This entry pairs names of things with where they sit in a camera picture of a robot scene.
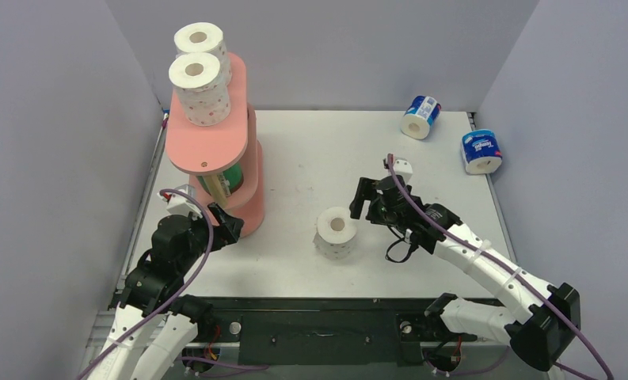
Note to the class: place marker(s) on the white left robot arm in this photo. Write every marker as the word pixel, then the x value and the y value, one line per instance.
pixel 154 319

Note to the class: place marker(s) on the blue white packaged roll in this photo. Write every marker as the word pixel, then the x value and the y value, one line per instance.
pixel 419 117

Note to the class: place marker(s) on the blue Tempo packaged roll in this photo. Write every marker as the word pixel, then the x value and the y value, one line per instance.
pixel 480 152

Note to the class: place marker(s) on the white dotted toilet roll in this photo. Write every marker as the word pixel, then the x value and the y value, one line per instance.
pixel 201 88
pixel 204 37
pixel 335 235

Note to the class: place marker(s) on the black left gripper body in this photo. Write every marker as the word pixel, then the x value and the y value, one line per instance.
pixel 201 240

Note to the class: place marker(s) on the green brown roll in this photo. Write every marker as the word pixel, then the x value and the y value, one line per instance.
pixel 226 183

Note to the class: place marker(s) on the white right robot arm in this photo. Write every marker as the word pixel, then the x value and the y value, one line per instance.
pixel 536 319

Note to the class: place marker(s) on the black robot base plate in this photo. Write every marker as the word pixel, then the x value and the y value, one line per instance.
pixel 320 331

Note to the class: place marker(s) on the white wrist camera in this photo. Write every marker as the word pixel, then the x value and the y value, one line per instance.
pixel 402 168
pixel 181 205

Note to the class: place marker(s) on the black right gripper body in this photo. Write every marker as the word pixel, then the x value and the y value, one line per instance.
pixel 370 198

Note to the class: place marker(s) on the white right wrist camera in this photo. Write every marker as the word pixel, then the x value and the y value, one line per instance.
pixel 402 168

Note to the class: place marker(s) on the pink three-tier wooden shelf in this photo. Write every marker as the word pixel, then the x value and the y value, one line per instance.
pixel 203 151

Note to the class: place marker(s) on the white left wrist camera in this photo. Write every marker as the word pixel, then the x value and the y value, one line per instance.
pixel 181 205

